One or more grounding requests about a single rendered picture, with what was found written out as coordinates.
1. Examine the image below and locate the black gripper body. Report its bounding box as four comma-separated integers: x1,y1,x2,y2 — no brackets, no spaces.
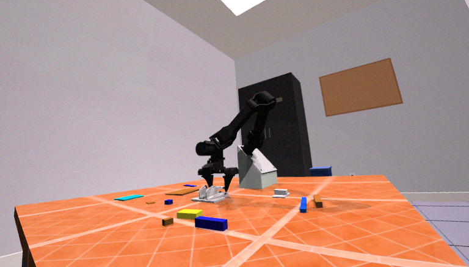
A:
198,155,239,176

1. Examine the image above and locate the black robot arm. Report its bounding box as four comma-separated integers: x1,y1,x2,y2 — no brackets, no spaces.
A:
195,91,277,175

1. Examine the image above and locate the yellow block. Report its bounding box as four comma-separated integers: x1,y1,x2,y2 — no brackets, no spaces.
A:
176,209,203,219

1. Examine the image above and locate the tan flat rectangular plate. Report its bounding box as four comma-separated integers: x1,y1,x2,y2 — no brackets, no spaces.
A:
165,189,200,196

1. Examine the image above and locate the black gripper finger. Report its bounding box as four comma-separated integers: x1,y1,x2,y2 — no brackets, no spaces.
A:
223,175,235,192
202,175,213,187

